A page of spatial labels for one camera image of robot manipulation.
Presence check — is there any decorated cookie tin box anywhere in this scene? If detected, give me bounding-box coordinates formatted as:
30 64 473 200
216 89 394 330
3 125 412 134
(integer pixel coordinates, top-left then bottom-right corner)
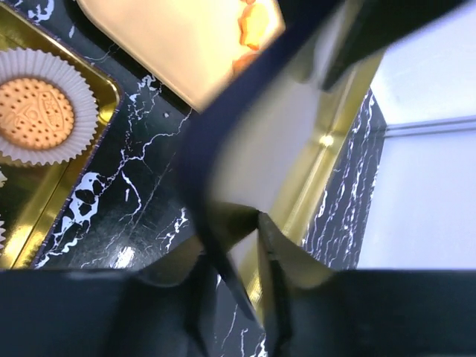
0 0 123 271

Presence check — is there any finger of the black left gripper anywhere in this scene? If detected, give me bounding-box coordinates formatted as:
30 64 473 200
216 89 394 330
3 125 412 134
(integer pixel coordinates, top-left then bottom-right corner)
321 1 467 90

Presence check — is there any tan round biscuit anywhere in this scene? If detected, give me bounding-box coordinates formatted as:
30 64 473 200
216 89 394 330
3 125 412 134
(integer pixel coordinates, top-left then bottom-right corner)
1 78 74 150

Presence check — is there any gold tin lid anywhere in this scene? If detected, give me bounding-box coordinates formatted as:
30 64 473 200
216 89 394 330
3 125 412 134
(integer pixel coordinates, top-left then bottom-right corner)
174 0 395 328

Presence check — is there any yellow fish cookie lower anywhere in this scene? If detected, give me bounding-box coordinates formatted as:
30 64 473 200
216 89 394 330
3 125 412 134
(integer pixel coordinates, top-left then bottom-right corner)
232 1 286 76

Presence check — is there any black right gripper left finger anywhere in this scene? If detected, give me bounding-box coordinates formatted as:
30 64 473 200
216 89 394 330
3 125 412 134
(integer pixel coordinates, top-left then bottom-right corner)
0 237 268 357

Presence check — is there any yellow plastic tray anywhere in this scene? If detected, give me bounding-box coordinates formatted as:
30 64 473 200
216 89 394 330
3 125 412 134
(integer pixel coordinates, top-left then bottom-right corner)
76 0 287 112

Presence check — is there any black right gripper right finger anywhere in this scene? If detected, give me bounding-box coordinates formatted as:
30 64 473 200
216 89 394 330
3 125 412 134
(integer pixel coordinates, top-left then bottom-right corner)
258 213 475 356

